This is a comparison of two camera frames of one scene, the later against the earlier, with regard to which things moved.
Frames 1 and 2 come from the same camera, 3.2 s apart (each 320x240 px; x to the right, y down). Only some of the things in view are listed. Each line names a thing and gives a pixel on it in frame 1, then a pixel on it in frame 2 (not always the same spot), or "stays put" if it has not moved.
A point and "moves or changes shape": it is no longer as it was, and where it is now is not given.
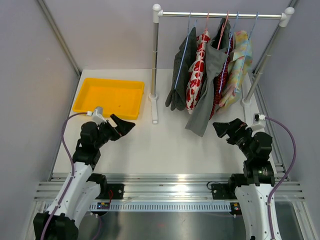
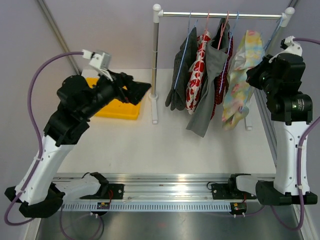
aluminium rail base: (171, 187) stays put
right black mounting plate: (222, 191) stays put
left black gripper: (123, 127) → (136, 90)
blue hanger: (227, 52) stays put
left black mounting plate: (114, 191) stays put
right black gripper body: (241, 137) → (261, 78)
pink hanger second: (206, 28) stays put
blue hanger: (246, 50) → (264, 49)
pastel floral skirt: (242, 56) moves or changes shape
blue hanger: (190, 29) stays put
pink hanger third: (222, 30) stays put
